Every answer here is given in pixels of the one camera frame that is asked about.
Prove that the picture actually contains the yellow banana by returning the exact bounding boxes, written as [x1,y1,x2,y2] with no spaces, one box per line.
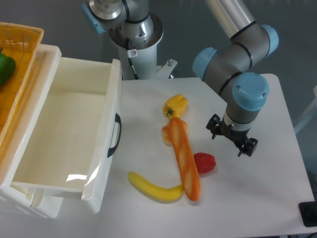
[128,172,184,203]

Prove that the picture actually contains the green bell pepper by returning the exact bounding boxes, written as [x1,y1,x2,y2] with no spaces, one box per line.
[0,47,16,87]

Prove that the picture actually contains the long orange baguette bread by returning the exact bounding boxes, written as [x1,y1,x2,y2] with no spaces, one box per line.
[168,118,201,201]

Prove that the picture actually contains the white drawer cabinet frame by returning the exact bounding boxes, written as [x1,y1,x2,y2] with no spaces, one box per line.
[0,44,62,218]

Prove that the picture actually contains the red bell pepper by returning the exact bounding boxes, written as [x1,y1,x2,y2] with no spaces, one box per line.
[194,152,216,174]

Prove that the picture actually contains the black device at edge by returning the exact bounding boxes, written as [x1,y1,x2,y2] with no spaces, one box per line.
[298,201,317,227]

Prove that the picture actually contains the white metal mounting bracket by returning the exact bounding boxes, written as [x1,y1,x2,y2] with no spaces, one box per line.
[156,59,178,79]

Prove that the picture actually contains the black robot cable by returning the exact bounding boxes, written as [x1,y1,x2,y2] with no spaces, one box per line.
[125,37,140,80]

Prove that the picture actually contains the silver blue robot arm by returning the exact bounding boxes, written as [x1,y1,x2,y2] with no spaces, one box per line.
[82,0,279,156]

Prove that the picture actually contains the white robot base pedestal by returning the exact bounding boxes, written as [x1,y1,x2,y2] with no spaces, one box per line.
[109,12,163,80]

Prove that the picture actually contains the white open plastic drawer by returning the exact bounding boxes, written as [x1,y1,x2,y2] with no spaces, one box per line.
[13,58,122,213]

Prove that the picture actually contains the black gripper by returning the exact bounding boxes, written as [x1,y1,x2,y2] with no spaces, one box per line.
[206,114,258,157]

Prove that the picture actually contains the black drawer handle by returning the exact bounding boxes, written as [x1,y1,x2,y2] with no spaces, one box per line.
[107,113,122,158]

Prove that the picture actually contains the orange woven basket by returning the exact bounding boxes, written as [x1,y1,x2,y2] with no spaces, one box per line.
[0,22,44,145]

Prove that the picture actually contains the yellow bell pepper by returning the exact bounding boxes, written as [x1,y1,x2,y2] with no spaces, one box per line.
[162,94,188,119]

